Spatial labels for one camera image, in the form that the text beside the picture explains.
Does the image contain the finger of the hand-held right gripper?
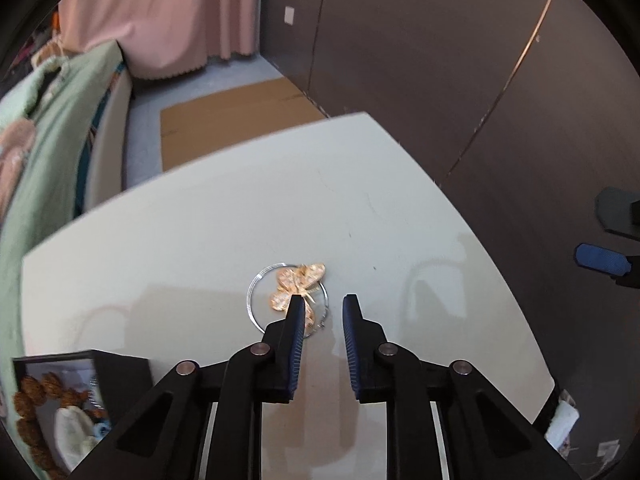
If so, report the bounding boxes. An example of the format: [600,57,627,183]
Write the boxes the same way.
[594,185,640,241]
[573,242,640,289]

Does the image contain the white bed base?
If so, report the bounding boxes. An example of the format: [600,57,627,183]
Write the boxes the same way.
[84,71,134,212]

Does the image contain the gold butterfly brooch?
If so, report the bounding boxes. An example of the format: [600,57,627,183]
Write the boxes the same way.
[269,261,328,332]

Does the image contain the brown wooden bead bracelet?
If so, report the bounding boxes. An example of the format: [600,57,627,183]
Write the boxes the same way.
[13,369,109,480]

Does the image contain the white organza pouch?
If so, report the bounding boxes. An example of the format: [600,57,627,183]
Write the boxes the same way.
[53,404,109,472]

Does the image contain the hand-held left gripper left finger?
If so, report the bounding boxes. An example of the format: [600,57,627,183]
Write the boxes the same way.
[65,294,307,480]

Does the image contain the black jewelry box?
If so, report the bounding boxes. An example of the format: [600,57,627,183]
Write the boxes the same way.
[10,349,154,480]

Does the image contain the silver bangle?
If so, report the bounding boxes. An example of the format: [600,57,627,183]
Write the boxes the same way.
[246,263,329,337]

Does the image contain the green floral blanket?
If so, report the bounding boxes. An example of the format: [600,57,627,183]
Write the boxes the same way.
[0,40,126,413]

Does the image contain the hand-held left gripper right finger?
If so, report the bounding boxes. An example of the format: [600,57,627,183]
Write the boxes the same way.
[341,293,583,480]

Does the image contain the brown cardboard sheet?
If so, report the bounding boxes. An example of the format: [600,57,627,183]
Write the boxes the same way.
[159,77,329,172]

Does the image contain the pink curtain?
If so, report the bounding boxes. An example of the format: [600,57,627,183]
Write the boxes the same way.
[56,0,262,82]

